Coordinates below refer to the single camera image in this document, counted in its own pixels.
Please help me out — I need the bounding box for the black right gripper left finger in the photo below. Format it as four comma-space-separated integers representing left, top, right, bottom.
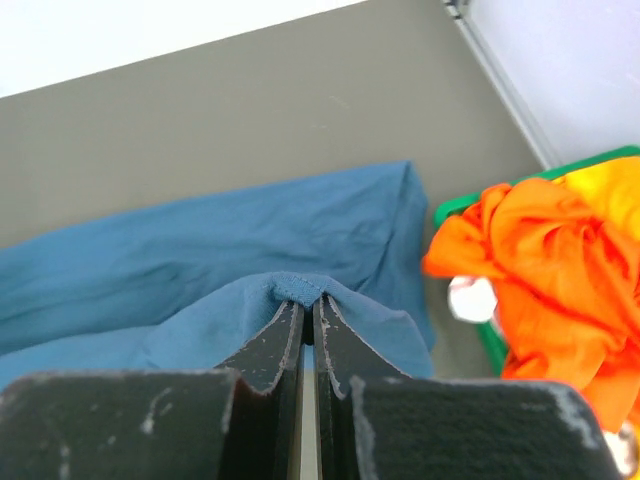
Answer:
218, 301, 304, 479

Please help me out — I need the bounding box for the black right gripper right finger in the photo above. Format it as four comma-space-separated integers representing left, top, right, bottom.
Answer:
312, 294, 409, 479

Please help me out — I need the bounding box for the yellow t shirt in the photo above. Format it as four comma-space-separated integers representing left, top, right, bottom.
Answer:
553, 155, 640, 241

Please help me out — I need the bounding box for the orange t shirt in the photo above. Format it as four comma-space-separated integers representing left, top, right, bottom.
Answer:
422, 178, 639, 431

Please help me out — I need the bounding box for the blue t shirt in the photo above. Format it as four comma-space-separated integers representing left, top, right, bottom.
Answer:
1, 161, 435, 385

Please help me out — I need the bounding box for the aluminium frame post right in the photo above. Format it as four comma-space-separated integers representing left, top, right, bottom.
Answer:
442, 1, 559, 170

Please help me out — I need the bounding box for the white t shirt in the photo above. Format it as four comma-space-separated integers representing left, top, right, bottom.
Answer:
448, 276, 497, 324

